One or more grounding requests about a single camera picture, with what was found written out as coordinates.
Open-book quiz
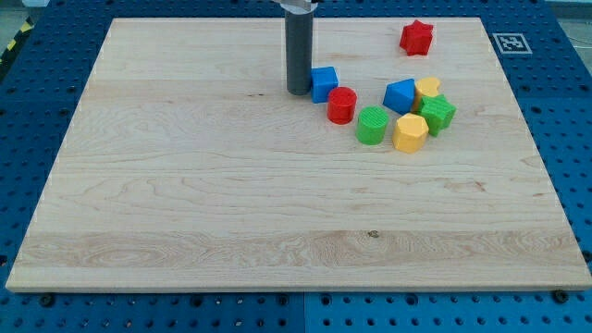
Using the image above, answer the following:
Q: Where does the green cylinder block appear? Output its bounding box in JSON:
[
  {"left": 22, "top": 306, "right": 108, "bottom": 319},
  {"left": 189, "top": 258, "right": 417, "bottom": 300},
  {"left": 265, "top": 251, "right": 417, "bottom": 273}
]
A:
[{"left": 355, "top": 105, "right": 389, "bottom": 145}]

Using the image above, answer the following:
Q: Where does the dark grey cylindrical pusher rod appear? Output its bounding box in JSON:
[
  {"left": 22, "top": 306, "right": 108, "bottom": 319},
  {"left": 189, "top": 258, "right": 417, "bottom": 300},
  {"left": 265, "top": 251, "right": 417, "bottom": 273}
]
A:
[{"left": 285, "top": 11, "right": 314, "bottom": 95}]

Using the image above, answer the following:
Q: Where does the blue cube block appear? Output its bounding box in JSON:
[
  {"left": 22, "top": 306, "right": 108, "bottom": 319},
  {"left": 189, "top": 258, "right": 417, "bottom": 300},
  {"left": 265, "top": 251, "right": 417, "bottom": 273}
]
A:
[{"left": 311, "top": 67, "right": 339, "bottom": 104}]

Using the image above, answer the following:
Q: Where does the red star block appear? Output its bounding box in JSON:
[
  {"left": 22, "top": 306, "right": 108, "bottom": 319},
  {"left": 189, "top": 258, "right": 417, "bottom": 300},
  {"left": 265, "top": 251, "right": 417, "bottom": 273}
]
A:
[{"left": 400, "top": 19, "right": 434, "bottom": 56}]

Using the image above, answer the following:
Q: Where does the blue pentagon block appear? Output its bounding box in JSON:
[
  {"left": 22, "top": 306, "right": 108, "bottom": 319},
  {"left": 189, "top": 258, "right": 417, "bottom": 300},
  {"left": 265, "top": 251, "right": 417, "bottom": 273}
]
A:
[{"left": 383, "top": 79, "right": 415, "bottom": 115}]

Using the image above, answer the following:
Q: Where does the silver rod mount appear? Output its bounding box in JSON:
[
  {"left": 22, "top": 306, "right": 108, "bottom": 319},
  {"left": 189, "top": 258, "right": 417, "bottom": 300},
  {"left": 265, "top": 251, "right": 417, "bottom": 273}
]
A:
[{"left": 272, "top": 0, "right": 318, "bottom": 12}]

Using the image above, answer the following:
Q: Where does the white fiducial marker tag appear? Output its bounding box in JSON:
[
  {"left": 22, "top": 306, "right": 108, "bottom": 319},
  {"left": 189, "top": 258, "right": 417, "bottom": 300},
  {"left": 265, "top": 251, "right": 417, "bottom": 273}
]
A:
[{"left": 492, "top": 32, "right": 532, "bottom": 55}]

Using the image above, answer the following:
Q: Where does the light wooden board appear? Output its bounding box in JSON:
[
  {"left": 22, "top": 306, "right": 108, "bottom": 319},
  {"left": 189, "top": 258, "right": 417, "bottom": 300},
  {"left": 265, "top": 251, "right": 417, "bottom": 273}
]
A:
[{"left": 6, "top": 18, "right": 591, "bottom": 292}]

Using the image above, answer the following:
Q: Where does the black bolt front left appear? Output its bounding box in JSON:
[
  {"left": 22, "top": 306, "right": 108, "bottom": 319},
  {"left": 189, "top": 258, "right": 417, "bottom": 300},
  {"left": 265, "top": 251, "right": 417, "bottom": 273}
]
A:
[{"left": 38, "top": 293, "right": 56, "bottom": 308}]

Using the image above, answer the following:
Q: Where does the green star block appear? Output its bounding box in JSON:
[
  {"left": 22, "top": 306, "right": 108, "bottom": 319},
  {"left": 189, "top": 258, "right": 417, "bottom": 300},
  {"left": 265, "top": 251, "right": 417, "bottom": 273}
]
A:
[{"left": 418, "top": 94, "right": 457, "bottom": 137}]

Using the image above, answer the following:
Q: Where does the black bolt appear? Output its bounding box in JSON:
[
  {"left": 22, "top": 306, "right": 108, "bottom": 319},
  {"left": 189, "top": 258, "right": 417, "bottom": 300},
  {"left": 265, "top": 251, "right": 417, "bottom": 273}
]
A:
[
  {"left": 552, "top": 290, "right": 570, "bottom": 304},
  {"left": 38, "top": 293, "right": 56, "bottom": 308}
]

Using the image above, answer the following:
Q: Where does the red cylinder block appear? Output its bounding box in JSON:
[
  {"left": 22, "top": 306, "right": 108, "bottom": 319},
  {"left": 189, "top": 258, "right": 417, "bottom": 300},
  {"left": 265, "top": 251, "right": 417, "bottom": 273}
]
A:
[{"left": 327, "top": 87, "right": 357, "bottom": 125}]

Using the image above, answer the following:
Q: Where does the black bolt front right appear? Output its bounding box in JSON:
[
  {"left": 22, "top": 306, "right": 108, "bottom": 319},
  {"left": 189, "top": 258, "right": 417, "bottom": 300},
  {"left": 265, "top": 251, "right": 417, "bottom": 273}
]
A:
[{"left": 552, "top": 290, "right": 570, "bottom": 304}]

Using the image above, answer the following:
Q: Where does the yellow heart block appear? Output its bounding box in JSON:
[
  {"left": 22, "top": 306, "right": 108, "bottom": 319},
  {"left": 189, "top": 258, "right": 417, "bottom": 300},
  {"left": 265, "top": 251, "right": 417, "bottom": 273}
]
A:
[{"left": 411, "top": 77, "right": 441, "bottom": 113}]

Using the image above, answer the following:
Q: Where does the yellow hexagon block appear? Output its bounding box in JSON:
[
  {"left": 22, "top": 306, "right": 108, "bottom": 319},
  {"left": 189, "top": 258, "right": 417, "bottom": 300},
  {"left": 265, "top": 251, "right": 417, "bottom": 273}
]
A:
[{"left": 392, "top": 114, "right": 429, "bottom": 154}]

